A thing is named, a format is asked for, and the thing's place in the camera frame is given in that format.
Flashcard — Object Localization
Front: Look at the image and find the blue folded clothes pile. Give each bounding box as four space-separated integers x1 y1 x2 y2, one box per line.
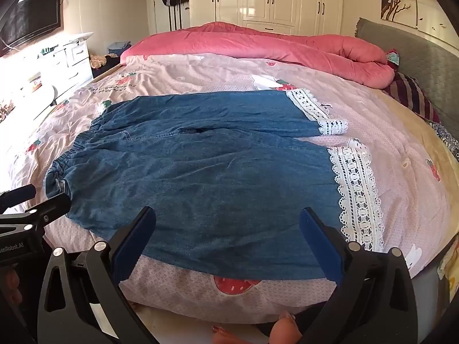
107 41 131 57

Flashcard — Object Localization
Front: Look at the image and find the black wall television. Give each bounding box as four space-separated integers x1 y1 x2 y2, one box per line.
1 0 62 55

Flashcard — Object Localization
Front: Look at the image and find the white wardrobe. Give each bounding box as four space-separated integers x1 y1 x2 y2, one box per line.
147 0 343 36

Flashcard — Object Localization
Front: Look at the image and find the grey padded headboard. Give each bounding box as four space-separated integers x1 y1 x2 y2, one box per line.
355 18 459 138

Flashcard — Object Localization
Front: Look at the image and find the red pink folded quilt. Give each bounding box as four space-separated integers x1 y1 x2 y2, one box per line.
120 22 394 89

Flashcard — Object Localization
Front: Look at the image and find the pink strawberry print bedsheet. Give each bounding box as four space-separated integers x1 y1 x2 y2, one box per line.
1 54 458 324

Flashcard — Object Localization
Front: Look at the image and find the blue denim pants lace hem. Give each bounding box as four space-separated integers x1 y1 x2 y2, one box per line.
44 89 384 280

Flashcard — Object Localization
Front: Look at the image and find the striped dark pillow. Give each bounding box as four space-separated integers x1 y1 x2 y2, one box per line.
384 72 440 124

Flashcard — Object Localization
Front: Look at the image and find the white drawer dresser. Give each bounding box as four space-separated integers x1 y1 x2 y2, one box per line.
1 32 93 120

